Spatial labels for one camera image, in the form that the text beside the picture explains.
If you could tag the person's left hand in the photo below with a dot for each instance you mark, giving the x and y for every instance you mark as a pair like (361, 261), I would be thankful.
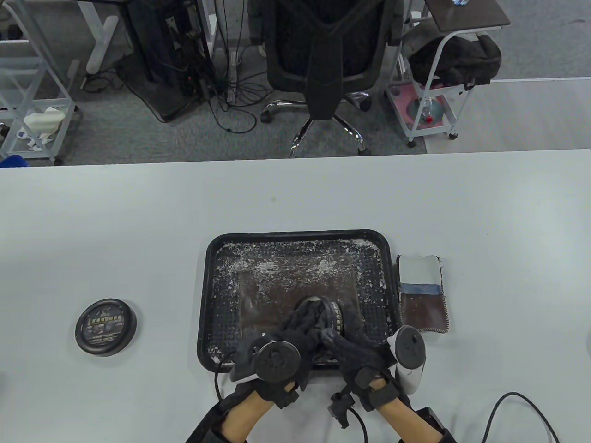
(304, 327)

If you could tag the person's right hand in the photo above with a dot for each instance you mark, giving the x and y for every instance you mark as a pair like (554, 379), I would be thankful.
(364, 355)

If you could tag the black leather care cream jar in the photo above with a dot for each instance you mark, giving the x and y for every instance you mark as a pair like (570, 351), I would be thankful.
(334, 316)

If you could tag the black white tracking controller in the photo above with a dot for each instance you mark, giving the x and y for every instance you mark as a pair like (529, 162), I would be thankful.
(408, 346)
(277, 360)

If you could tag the brown leather bag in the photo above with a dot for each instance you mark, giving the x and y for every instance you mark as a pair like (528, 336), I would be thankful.
(277, 295)

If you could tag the white and brown applicator pad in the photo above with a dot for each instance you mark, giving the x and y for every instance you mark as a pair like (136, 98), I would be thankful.
(418, 272)

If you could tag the black round jar lid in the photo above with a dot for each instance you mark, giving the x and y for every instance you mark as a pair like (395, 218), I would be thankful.
(106, 325)

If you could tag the person's right forearm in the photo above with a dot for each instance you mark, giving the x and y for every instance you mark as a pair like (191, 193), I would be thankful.
(406, 420)

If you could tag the person's left forearm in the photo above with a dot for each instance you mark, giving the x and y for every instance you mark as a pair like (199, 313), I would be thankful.
(244, 415)

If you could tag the black plastic tray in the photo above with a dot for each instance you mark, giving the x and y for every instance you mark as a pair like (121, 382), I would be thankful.
(374, 249)

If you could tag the white rolling cart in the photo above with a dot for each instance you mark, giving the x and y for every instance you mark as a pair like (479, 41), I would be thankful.
(431, 132)

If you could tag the pink cart shelf mat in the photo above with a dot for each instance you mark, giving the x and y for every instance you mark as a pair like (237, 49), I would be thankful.
(401, 99)

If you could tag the clear bottle with red cap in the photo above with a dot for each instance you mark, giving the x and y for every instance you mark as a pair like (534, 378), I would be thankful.
(429, 110)

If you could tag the white power strip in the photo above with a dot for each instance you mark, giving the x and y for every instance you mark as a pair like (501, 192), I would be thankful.
(233, 74)

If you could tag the black mesh office chair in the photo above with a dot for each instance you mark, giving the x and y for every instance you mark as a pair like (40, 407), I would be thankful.
(323, 46)

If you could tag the black backpack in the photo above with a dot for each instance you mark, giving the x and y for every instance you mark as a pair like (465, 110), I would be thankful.
(452, 57)

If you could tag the black computer tower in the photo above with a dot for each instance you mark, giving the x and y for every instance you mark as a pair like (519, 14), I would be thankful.
(157, 46)

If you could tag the white foam block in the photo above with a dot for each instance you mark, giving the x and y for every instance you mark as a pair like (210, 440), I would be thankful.
(44, 120)

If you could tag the blue object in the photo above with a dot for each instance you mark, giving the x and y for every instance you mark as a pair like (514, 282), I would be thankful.
(11, 161)

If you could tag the white desk leg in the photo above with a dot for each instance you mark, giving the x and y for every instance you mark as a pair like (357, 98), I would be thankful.
(99, 46)

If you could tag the white metal shelf rack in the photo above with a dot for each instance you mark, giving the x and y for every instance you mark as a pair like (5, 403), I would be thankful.
(18, 48)

